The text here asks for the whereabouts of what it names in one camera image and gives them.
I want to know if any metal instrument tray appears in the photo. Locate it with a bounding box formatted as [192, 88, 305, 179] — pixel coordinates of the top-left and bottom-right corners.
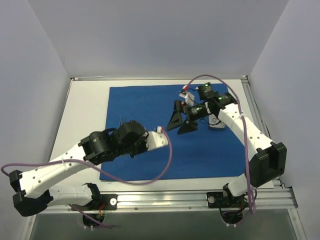
[208, 114, 226, 130]

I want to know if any blue surgical cloth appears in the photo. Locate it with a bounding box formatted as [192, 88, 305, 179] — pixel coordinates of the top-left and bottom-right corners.
[101, 84, 245, 181]

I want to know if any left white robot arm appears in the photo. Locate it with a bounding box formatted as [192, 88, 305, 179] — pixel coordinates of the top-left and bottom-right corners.
[9, 120, 151, 217]

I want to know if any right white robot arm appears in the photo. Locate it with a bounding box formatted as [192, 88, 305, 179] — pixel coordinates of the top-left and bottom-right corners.
[166, 82, 287, 207]

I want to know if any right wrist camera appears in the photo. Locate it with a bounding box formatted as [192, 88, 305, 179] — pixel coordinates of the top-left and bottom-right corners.
[179, 85, 195, 107]

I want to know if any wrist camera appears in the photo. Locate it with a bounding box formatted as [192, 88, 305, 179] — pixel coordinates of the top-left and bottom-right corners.
[145, 126, 169, 152]
[179, 85, 195, 107]

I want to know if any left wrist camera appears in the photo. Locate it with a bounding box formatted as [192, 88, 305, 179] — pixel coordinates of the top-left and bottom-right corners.
[145, 126, 169, 152]

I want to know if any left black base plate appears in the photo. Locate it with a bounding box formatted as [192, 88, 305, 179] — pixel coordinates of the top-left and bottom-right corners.
[99, 193, 118, 211]

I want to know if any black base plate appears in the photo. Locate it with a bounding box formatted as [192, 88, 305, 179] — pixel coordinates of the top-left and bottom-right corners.
[99, 193, 118, 211]
[206, 191, 249, 209]

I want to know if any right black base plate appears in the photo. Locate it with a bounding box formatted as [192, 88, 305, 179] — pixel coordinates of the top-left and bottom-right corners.
[206, 191, 249, 209]

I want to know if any front aluminium rail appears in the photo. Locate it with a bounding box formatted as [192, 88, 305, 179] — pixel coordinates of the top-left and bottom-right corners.
[26, 187, 299, 215]

